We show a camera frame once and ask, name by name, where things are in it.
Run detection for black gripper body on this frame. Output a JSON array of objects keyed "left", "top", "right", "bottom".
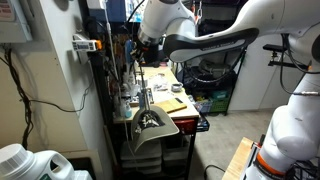
[{"left": 130, "top": 42, "right": 152, "bottom": 117}]

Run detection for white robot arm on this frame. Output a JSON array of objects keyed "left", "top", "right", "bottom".
[{"left": 138, "top": 0, "right": 320, "bottom": 180}]

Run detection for wooden cutting board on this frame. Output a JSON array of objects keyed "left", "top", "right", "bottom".
[{"left": 155, "top": 98, "right": 187, "bottom": 113}]

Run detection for blue hand sanitizer bottle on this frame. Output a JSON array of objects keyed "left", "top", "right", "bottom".
[{"left": 124, "top": 101, "right": 132, "bottom": 118}]

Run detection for white orange label device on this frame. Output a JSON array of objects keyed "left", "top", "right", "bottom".
[{"left": 72, "top": 34, "right": 102, "bottom": 52}]

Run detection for green plastic basket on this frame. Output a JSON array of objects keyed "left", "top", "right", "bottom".
[{"left": 210, "top": 98, "right": 229, "bottom": 112}]

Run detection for wooden side bench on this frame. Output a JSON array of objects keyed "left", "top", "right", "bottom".
[{"left": 222, "top": 137, "right": 253, "bottom": 180}]

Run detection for large white detergent jug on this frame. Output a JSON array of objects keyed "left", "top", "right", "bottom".
[{"left": 0, "top": 143, "right": 94, "bottom": 180}]

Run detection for black wire shelf rack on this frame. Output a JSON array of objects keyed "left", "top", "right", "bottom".
[{"left": 176, "top": 48, "right": 247, "bottom": 115}]

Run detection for black metal workbench frame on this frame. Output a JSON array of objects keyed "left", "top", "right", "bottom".
[{"left": 104, "top": 114, "right": 200, "bottom": 180}]

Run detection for black wall cables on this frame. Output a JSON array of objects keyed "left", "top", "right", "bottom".
[{"left": 0, "top": 46, "right": 94, "bottom": 150}]

